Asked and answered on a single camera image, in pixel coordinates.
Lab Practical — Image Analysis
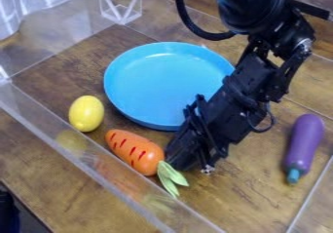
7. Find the clear acrylic enclosure wall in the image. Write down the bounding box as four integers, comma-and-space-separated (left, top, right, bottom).
0, 0, 333, 233

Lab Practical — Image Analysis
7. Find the purple toy eggplant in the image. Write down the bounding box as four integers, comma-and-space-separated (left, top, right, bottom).
284, 114, 325, 184

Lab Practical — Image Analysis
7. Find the orange toy carrot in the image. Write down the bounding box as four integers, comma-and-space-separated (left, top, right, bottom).
106, 129, 189, 198

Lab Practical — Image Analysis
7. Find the yellow toy lemon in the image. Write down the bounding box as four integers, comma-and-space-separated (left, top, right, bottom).
68, 96, 104, 133

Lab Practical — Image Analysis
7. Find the blue round plate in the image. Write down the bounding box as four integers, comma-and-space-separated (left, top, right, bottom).
103, 42, 235, 132

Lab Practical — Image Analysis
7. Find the black braided cable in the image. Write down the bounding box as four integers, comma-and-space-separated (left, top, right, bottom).
175, 0, 240, 42

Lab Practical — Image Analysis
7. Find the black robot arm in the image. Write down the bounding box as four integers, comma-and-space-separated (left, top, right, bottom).
165, 0, 315, 174

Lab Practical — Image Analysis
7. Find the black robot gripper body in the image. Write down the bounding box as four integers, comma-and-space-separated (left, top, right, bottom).
181, 87, 272, 160

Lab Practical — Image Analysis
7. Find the clear acrylic corner bracket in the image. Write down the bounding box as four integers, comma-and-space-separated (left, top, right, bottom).
99, 0, 142, 25

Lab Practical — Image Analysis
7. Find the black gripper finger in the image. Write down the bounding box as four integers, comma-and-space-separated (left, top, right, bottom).
192, 143, 228, 175
165, 121, 204, 171

